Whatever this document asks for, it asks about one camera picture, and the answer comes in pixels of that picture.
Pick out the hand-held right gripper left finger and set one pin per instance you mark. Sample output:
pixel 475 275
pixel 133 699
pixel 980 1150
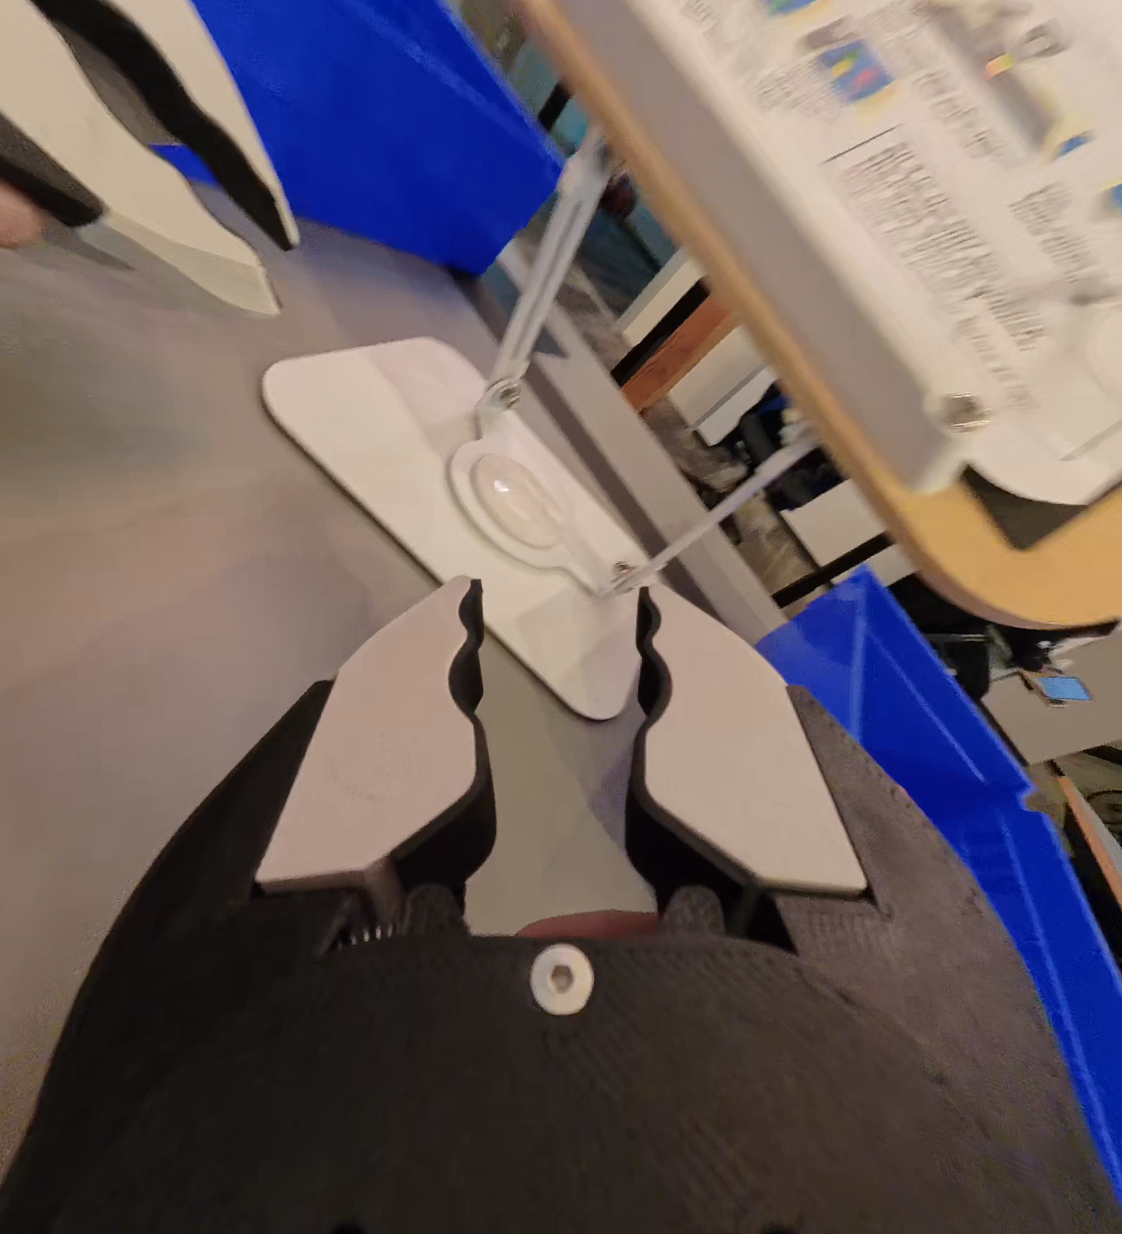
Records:
pixel 378 772

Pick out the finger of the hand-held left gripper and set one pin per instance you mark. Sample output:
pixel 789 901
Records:
pixel 204 67
pixel 58 124

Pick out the white stand with wooden board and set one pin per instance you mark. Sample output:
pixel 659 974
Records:
pixel 378 424

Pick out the blue plastic bin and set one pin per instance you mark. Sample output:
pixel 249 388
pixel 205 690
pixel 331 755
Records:
pixel 1004 866
pixel 378 115

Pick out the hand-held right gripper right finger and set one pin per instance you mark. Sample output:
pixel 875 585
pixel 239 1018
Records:
pixel 742 781

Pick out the grey desk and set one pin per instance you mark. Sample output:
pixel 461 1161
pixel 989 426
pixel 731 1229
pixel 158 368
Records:
pixel 88 480

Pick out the wooden post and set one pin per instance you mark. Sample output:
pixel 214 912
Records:
pixel 675 352

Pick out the printed instruction sheet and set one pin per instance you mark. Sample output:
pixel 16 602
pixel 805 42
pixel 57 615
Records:
pixel 956 192

